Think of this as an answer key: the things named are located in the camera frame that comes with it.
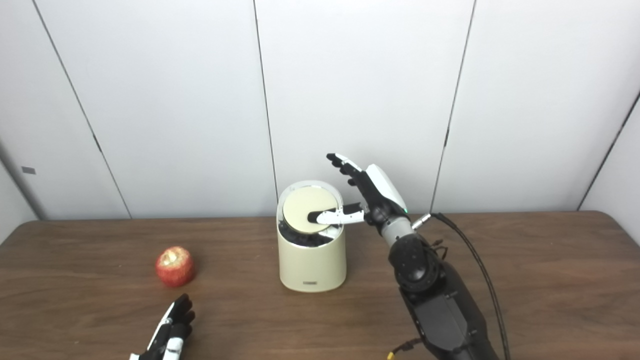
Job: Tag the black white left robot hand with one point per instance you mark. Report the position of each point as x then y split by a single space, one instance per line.
170 337

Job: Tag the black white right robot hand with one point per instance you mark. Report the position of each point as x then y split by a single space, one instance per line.
382 195

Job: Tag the red apple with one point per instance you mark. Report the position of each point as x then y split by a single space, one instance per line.
175 267

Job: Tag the round cream bin lid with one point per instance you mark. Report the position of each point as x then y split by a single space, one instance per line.
302 205

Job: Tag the cream-colored bin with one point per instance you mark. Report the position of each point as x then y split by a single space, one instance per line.
312 265

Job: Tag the small grey wall plate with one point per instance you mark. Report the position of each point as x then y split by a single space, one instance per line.
28 170

